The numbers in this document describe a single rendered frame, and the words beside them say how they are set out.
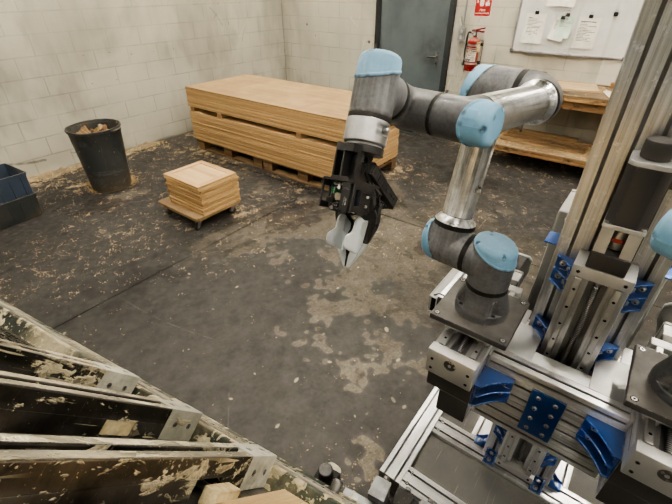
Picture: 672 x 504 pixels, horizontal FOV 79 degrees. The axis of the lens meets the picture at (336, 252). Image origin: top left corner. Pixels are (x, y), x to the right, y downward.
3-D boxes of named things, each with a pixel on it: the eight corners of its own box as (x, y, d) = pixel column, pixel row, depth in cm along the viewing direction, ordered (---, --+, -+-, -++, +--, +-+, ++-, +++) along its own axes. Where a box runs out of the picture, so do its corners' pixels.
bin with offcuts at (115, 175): (147, 183, 446) (131, 124, 410) (101, 200, 411) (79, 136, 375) (122, 172, 471) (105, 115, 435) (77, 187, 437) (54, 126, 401)
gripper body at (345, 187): (316, 209, 70) (328, 138, 68) (346, 214, 76) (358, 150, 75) (351, 216, 65) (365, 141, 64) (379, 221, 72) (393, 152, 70)
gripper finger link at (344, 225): (316, 262, 72) (325, 210, 71) (337, 262, 76) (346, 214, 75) (329, 266, 70) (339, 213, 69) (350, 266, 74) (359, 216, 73)
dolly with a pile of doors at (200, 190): (244, 211, 391) (238, 171, 369) (199, 233, 356) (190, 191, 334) (204, 194, 422) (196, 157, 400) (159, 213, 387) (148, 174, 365)
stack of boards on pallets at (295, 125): (397, 167, 484) (403, 99, 441) (345, 198, 415) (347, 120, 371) (254, 129, 608) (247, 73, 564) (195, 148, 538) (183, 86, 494)
